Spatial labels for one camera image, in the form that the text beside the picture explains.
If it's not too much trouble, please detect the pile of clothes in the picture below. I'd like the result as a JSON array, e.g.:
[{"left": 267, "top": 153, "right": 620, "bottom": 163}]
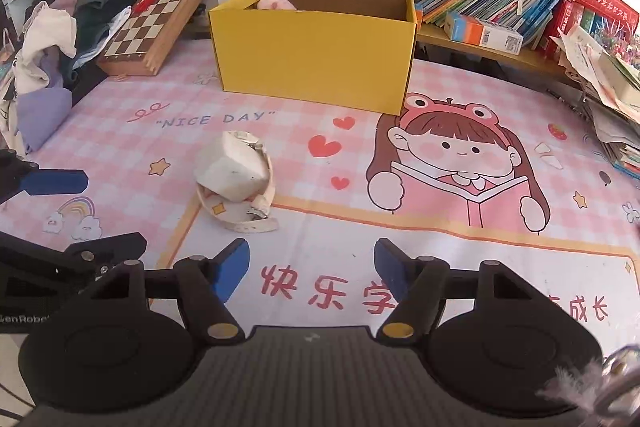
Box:
[{"left": 0, "top": 0, "right": 139, "bottom": 154}]

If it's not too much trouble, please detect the pile of papers and books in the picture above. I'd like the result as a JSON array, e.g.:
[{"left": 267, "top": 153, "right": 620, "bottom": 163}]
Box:
[{"left": 549, "top": 19, "right": 640, "bottom": 181}]

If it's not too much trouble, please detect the pink printed desktop mat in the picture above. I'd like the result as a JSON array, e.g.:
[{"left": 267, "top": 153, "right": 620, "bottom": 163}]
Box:
[{"left": 0, "top": 37, "right": 640, "bottom": 359}]

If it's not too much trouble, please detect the yellow cardboard box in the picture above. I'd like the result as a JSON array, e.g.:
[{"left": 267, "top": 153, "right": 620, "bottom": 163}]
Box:
[{"left": 208, "top": 0, "right": 419, "bottom": 117}]

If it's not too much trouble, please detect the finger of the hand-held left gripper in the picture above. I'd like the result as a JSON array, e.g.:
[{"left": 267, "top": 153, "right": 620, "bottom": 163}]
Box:
[
  {"left": 62, "top": 231, "right": 149, "bottom": 278},
  {"left": 0, "top": 149, "right": 90, "bottom": 204}
]

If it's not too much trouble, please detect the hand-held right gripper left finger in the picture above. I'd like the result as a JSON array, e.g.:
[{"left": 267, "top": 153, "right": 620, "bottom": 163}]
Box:
[{"left": 79, "top": 237, "right": 250, "bottom": 342}]

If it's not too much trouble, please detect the grey fluffy keyring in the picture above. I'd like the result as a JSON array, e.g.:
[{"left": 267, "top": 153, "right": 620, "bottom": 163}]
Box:
[{"left": 536, "top": 341, "right": 640, "bottom": 427}]

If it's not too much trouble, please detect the white watch with cream strap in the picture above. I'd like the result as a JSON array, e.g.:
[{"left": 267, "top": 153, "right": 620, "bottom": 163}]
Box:
[{"left": 193, "top": 130, "right": 280, "bottom": 236}]

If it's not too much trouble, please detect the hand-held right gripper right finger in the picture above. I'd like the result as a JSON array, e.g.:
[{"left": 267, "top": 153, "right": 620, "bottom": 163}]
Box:
[{"left": 373, "top": 237, "right": 547, "bottom": 343}]

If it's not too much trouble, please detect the orange and white carton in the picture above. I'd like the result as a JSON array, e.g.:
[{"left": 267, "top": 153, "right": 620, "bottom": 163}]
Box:
[{"left": 443, "top": 10, "right": 525, "bottom": 56}]

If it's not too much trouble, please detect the red thick book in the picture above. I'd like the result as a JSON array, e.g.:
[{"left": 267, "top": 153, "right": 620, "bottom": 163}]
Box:
[{"left": 542, "top": 0, "right": 640, "bottom": 58}]

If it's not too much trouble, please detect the wooden chessboard case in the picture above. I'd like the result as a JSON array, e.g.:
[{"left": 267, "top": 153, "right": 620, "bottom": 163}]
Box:
[{"left": 95, "top": 0, "right": 215, "bottom": 77}]

